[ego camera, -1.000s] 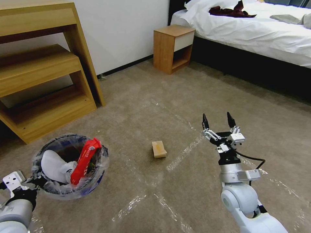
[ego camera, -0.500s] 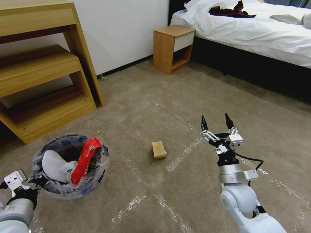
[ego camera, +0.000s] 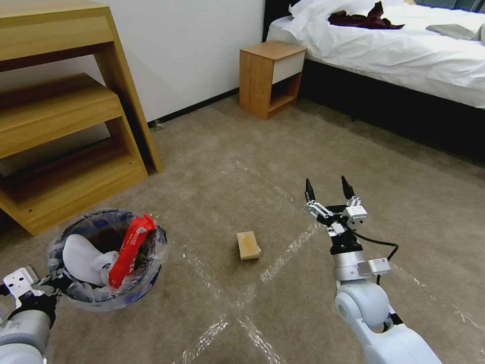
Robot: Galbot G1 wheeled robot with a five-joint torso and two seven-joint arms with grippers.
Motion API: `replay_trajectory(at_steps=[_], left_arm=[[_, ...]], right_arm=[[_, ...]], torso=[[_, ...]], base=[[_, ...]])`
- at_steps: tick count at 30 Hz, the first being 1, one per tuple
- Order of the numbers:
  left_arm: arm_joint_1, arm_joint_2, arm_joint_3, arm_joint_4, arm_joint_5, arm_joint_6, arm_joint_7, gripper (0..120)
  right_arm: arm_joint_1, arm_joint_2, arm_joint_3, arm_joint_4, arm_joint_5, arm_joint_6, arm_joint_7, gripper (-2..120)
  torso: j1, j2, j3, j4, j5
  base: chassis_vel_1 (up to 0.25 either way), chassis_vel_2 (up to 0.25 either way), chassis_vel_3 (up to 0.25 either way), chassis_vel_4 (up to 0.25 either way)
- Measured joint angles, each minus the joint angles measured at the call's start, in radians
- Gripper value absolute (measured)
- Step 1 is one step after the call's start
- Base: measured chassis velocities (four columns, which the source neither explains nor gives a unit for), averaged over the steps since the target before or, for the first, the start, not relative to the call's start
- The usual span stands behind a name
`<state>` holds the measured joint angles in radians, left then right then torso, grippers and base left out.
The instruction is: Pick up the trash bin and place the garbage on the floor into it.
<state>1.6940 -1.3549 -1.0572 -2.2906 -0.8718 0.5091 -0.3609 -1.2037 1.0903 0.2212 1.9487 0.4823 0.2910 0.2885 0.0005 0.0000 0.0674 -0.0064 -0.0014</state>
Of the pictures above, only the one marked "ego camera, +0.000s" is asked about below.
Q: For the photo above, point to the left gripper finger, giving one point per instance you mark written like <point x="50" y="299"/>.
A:
<point x="57" y="284"/>

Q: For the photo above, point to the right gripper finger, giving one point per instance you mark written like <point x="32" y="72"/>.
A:
<point x="348" y="189"/>
<point x="311" y="195"/>

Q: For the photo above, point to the dark bin with clear liner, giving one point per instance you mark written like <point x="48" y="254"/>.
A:
<point x="147" y="273"/>

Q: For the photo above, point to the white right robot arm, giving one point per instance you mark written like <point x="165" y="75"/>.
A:
<point x="371" y="307"/>

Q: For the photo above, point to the clear floor tape strip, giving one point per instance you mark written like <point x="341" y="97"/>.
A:
<point x="291" y="246"/>
<point x="212" y="288"/>

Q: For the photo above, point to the white crumpled plastic bag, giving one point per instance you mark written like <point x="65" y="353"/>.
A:
<point x="81" y="258"/>

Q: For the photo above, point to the red snack wrapper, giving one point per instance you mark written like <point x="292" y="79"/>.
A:
<point x="129" y="250"/>

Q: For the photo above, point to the tan sponge block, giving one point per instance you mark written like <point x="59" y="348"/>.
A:
<point x="248" y="246"/>

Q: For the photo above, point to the wooden nightstand with white drawer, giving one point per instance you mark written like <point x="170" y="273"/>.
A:
<point x="261" y="81"/>

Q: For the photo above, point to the bed with white sheet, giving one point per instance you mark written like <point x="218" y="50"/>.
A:
<point x="386" y="53"/>

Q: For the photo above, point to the small debris by baseboard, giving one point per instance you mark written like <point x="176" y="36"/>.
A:
<point x="157" y="123"/>

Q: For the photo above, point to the light wooden shelf unit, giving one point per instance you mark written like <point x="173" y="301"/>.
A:
<point x="68" y="113"/>

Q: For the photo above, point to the dark red garment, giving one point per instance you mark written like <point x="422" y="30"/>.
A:
<point x="363" y="19"/>

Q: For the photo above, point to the grey folded cloth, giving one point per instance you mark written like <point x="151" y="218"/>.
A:
<point x="451" y="31"/>

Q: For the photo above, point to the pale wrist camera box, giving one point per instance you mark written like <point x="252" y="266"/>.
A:
<point x="19" y="281"/>
<point x="357" y="214"/>

